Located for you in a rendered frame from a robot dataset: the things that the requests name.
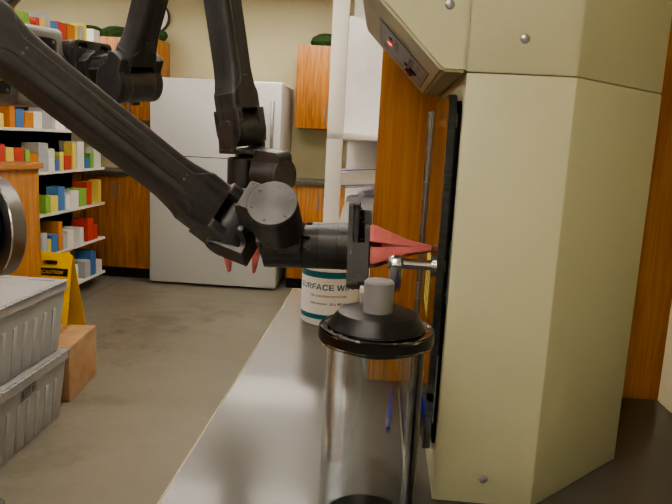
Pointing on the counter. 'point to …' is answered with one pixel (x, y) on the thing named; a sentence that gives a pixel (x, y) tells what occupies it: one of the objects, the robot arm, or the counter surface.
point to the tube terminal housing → (545, 242)
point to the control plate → (401, 54)
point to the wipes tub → (324, 293)
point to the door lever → (407, 268)
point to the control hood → (427, 35)
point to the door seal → (447, 270)
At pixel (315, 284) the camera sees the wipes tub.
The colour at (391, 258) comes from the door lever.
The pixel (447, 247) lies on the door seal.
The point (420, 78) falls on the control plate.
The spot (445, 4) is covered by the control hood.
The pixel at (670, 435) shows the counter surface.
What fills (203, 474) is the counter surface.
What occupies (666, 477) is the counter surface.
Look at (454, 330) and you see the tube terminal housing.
